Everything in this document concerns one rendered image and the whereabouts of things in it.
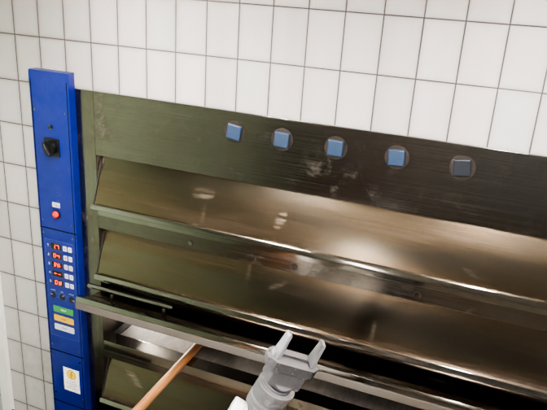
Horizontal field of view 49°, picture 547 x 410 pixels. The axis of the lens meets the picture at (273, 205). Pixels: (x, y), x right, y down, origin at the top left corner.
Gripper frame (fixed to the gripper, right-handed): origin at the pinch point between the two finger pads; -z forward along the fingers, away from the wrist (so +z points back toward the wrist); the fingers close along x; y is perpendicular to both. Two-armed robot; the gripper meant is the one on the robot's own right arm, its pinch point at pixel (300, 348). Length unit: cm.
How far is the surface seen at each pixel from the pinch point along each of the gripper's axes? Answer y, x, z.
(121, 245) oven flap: 87, 29, 40
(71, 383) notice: 86, 24, 106
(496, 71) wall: 36, -27, -68
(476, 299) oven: 25, -54, -14
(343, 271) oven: 45, -26, 1
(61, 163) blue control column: 97, 57, 23
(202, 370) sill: 63, -11, 64
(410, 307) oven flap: 35, -46, 0
